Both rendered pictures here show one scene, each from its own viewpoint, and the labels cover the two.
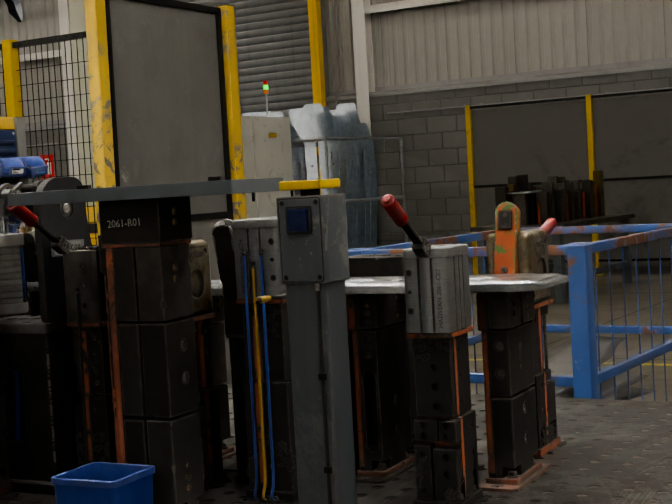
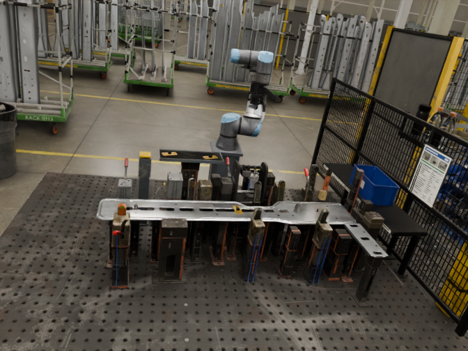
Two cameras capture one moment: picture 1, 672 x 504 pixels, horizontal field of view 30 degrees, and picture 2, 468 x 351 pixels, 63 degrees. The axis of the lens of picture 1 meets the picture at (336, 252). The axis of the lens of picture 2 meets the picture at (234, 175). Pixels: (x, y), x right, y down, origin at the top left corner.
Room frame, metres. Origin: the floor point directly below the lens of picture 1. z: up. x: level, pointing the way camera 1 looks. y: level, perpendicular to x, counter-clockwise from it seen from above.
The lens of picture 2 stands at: (3.41, -0.92, 2.01)
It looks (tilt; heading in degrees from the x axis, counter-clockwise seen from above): 25 degrees down; 137
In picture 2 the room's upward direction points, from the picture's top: 9 degrees clockwise
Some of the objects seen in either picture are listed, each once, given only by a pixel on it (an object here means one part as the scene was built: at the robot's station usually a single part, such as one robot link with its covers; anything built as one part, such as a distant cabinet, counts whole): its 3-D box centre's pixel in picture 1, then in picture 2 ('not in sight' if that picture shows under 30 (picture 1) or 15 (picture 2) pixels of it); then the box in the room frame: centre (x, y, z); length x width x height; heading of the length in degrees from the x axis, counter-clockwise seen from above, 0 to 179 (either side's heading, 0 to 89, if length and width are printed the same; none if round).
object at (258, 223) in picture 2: not in sight; (252, 249); (2.32, 0.29, 0.87); 0.12 x 0.09 x 0.35; 153
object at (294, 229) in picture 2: not in sight; (290, 253); (2.42, 0.48, 0.84); 0.11 x 0.08 x 0.29; 153
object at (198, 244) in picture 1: (186, 364); (202, 212); (1.93, 0.24, 0.89); 0.13 x 0.11 x 0.38; 153
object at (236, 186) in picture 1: (143, 192); (191, 156); (1.74, 0.26, 1.16); 0.37 x 0.14 x 0.02; 63
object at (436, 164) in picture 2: not in sight; (430, 175); (2.69, 1.18, 1.30); 0.23 x 0.02 x 0.31; 153
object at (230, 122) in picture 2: not in sight; (230, 123); (1.58, 0.67, 1.27); 0.13 x 0.12 x 0.14; 49
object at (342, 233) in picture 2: not in sight; (336, 254); (2.55, 0.71, 0.84); 0.11 x 0.10 x 0.28; 153
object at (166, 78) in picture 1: (176, 230); not in sight; (5.38, 0.68, 1.00); 1.04 x 0.14 x 2.00; 149
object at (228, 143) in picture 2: not in sight; (227, 140); (1.57, 0.66, 1.15); 0.15 x 0.15 x 0.10
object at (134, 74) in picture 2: not in sight; (152, 44); (-4.34, 3.25, 0.88); 1.91 x 1.00 x 1.76; 150
